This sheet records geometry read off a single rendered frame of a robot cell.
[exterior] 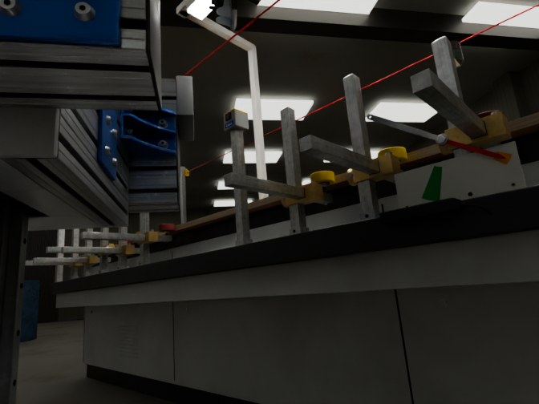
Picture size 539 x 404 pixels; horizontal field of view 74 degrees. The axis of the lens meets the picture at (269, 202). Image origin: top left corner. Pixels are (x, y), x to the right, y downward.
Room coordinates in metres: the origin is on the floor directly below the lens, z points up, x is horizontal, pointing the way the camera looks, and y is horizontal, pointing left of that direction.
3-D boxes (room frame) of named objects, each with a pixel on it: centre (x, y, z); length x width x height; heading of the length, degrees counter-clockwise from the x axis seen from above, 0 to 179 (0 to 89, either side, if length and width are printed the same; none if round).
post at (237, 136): (1.30, 0.11, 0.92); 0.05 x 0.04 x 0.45; 47
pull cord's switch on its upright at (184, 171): (3.51, 0.84, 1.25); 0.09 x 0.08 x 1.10; 47
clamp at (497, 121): (0.77, -0.47, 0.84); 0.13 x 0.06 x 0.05; 47
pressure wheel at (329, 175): (1.17, -0.18, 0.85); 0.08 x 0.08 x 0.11
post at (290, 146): (1.12, -0.09, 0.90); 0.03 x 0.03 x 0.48; 47
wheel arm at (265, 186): (1.02, -0.05, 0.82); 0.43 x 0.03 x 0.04; 137
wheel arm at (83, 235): (1.71, 0.68, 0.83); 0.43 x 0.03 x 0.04; 137
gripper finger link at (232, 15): (0.91, 0.08, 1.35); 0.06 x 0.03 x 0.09; 102
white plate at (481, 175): (0.78, -0.41, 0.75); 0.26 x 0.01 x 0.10; 47
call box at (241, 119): (1.30, 0.10, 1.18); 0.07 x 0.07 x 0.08; 47
